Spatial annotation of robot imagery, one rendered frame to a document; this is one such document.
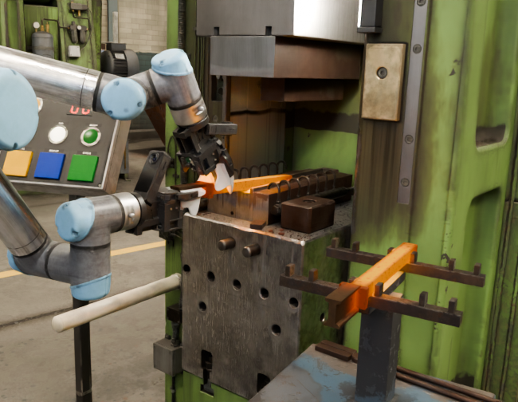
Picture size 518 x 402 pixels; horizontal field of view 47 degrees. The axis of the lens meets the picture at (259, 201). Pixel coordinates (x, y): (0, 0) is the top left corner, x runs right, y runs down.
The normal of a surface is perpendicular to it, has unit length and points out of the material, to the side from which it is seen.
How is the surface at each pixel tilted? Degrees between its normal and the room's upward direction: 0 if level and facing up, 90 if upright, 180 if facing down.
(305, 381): 0
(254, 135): 90
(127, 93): 90
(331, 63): 90
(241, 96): 90
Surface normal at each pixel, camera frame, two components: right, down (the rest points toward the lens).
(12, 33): 0.57, 0.20
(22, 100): 0.95, 0.03
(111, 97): 0.12, 0.22
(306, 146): -0.61, 0.15
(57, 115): -0.17, -0.31
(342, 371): 0.04, -0.98
